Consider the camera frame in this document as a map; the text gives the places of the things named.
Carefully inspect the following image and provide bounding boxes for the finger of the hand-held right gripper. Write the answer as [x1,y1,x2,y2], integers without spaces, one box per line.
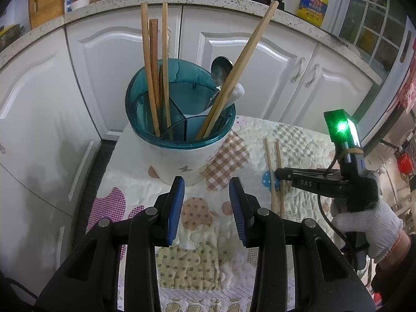
[275,167,345,199]

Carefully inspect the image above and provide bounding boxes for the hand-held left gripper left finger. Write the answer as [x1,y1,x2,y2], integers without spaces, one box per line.
[34,175,186,312]

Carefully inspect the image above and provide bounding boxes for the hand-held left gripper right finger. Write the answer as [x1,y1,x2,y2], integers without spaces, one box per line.
[228,177,378,312]

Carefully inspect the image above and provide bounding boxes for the light wooden chopstick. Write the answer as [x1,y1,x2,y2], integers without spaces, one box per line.
[140,3,161,137]
[161,2,172,129]
[195,1,277,140]
[264,137,278,210]
[200,2,280,140]

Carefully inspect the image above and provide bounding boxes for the floral white utensil holder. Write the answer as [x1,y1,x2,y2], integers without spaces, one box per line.
[125,58,237,187]

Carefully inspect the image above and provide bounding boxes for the white plastic spoon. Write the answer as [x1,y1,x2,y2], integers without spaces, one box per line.
[208,83,245,111]

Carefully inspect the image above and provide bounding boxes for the dark brown wooden chopstick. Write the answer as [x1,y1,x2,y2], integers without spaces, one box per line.
[158,64,165,127]
[149,19,162,111]

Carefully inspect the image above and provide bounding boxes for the metal spoon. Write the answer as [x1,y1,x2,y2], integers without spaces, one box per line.
[205,56,234,108]

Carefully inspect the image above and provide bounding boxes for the person's right forearm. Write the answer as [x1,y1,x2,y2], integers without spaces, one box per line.
[370,231,416,303]

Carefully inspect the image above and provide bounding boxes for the person's right hand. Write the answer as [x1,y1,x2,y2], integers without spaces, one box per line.
[331,198,404,262]

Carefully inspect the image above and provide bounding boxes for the patchwork quilt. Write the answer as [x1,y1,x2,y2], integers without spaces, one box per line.
[86,115,374,312]

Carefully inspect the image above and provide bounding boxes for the white cabinet door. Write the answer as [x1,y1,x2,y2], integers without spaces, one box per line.
[0,26,105,222]
[180,6,317,127]
[283,44,374,144]
[65,6,183,141]

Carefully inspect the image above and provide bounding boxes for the glass pane door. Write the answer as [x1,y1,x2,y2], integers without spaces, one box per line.
[338,0,408,72]

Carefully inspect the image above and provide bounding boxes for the yellow oil bottle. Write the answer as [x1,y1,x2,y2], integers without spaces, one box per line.
[296,0,329,28]

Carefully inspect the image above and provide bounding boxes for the speckled kitchen countertop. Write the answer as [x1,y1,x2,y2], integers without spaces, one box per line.
[0,0,383,85]

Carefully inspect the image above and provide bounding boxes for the white bowl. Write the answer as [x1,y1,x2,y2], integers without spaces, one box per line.
[70,0,93,12]

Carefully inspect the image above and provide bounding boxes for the wooden cutting board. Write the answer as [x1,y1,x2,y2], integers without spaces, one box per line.
[28,0,82,30]

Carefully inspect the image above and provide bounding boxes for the black cable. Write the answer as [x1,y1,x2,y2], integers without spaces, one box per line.
[317,159,361,269]

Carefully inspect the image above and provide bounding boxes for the silver cabinet handle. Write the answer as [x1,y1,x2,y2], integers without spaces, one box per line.
[291,58,305,83]
[305,64,321,88]

